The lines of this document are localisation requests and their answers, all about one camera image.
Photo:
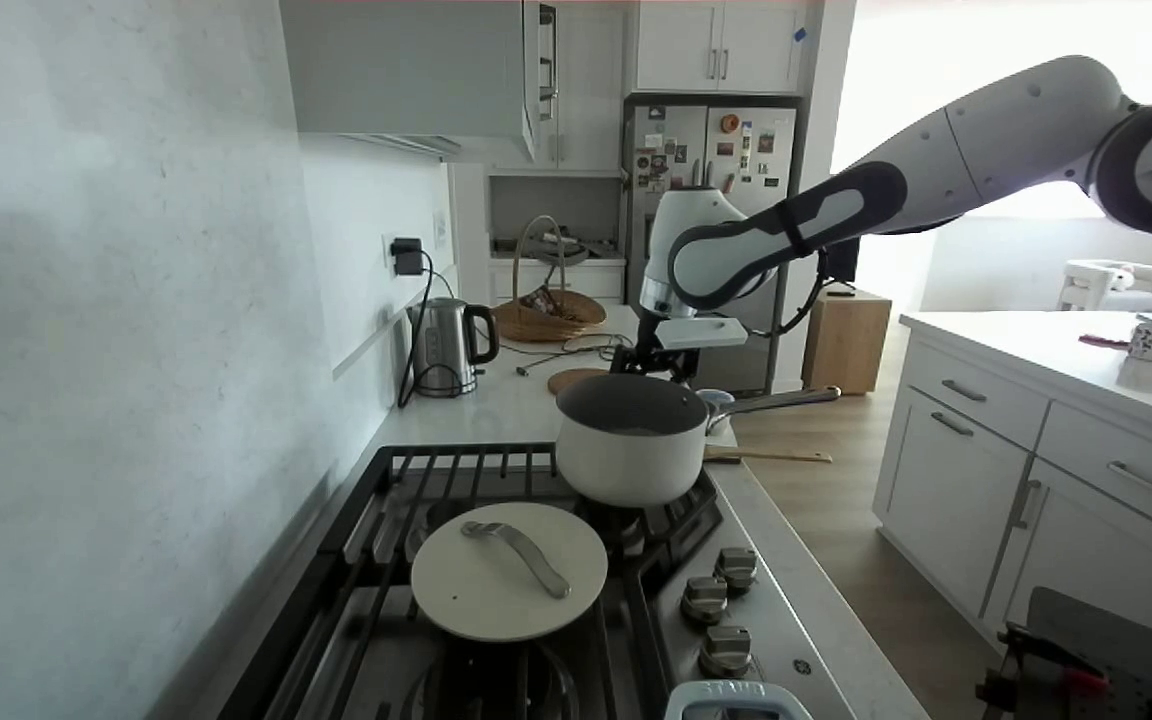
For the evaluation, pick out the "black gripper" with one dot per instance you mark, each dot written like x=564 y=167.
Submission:
x=661 y=361

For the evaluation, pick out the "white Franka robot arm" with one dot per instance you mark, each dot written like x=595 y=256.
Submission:
x=976 y=146

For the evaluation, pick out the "round wooden board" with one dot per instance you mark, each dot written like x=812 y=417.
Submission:
x=549 y=321

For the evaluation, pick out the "white pot lid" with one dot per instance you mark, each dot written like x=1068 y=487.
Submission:
x=509 y=568

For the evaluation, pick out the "round cork trivet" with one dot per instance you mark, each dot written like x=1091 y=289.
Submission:
x=569 y=380

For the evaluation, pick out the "metal arch stand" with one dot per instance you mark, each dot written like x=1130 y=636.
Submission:
x=541 y=252

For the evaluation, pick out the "wooden box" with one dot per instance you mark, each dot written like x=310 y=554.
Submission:
x=846 y=340

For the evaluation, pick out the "black monitor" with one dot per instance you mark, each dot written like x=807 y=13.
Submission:
x=841 y=262

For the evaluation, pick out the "grey stove knob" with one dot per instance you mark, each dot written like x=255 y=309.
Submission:
x=739 y=565
x=706 y=602
x=724 y=650

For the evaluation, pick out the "steel electric kettle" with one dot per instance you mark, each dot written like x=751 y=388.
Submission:
x=442 y=346

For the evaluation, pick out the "stainless steel fridge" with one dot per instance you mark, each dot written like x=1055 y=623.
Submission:
x=751 y=146

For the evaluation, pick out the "white upper cabinets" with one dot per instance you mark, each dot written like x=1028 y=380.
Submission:
x=723 y=41

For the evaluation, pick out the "white plastic container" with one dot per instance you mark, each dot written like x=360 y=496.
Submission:
x=739 y=700

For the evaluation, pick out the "black gas cooktop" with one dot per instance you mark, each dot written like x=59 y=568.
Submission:
x=379 y=624

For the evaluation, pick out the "white kitchen island cabinet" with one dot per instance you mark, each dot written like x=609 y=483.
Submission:
x=1059 y=492

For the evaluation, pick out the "red flat item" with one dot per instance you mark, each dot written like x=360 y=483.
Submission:
x=1107 y=340

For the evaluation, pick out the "white countertop appliance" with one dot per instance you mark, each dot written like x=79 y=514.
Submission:
x=1111 y=284

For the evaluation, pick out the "black tripod stand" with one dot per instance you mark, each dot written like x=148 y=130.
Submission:
x=1111 y=661

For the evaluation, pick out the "white wrist camera block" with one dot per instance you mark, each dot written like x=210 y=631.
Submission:
x=703 y=335

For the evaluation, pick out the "black wall plug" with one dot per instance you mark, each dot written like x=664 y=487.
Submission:
x=406 y=256

